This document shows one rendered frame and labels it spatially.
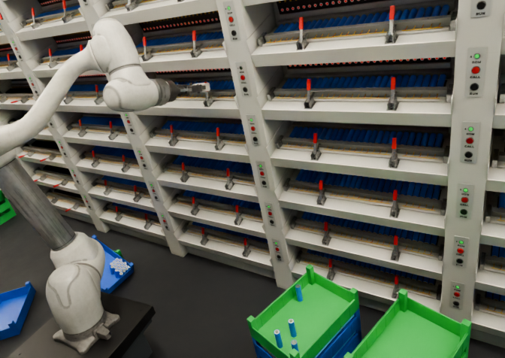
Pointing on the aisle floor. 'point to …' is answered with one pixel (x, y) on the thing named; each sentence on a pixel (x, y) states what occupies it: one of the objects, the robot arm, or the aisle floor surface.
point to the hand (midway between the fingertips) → (201, 87)
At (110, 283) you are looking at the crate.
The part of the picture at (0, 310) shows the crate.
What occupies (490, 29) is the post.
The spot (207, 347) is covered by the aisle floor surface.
